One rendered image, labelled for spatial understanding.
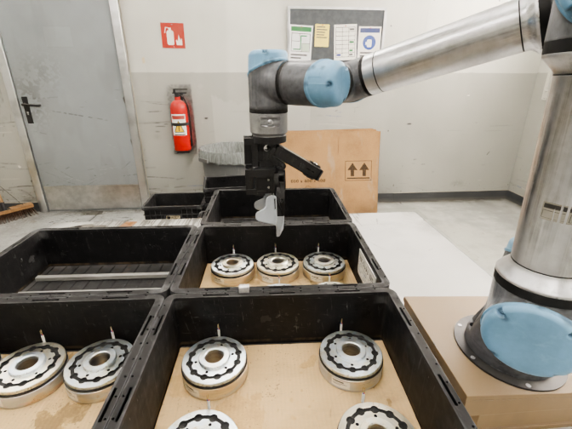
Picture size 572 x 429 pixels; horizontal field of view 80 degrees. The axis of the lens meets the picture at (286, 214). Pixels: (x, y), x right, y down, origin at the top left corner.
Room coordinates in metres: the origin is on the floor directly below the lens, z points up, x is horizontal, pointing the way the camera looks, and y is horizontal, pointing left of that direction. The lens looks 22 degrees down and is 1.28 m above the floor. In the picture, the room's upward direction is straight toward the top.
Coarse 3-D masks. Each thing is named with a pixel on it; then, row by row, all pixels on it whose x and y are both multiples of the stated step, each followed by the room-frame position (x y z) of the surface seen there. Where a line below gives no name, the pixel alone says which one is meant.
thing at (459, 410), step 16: (368, 288) 0.52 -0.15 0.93; (384, 288) 0.52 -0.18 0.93; (400, 304) 0.47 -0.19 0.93; (160, 320) 0.44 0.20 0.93; (416, 336) 0.40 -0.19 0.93; (144, 352) 0.37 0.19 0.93; (144, 368) 0.34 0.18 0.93; (432, 368) 0.34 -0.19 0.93; (128, 384) 0.31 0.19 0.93; (448, 384) 0.31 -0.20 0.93; (128, 400) 0.29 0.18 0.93; (448, 400) 0.29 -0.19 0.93; (112, 416) 0.27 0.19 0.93; (464, 416) 0.27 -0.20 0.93
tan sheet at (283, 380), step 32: (256, 352) 0.47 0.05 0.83; (288, 352) 0.47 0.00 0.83; (384, 352) 0.47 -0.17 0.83; (256, 384) 0.40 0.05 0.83; (288, 384) 0.40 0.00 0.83; (320, 384) 0.40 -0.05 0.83; (384, 384) 0.40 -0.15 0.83; (160, 416) 0.35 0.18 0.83; (256, 416) 0.35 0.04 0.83; (288, 416) 0.35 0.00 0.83; (320, 416) 0.35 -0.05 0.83
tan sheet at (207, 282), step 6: (210, 264) 0.78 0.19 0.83; (300, 264) 0.78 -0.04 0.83; (348, 264) 0.78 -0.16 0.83; (210, 270) 0.75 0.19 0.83; (300, 270) 0.75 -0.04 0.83; (348, 270) 0.75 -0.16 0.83; (204, 276) 0.72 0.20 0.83; (210, 276) 0.72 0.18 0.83; (300, 276) 0.72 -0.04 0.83; (348, 276) 0.72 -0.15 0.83; (204, 282) 0.69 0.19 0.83; (210, 282) 0.69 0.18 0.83; (252, 282) 0.69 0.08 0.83; (258, 282) 0.69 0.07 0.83; (294, 282) 0.69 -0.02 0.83; (300, 282) 0.69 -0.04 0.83; (306, 282) 0.69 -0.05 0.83; (312, 282) 0.69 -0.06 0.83; (342, 282) 0.69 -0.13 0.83; (348, 282) 0.69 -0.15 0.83; (354, 282) 0.69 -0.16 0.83
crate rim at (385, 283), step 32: (256, 224) 0.81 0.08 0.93; (288, 224) 0.81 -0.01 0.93; (320, 224) 0.81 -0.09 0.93; (352, 224) 0.81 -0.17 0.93; (192, 288) 0.52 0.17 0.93; (224, 288) 0.52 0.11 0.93; (256, 288) 0.52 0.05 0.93; (288, 288) 0.52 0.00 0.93; (320, 288) 0.52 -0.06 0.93; (352, 288) 0.52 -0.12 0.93
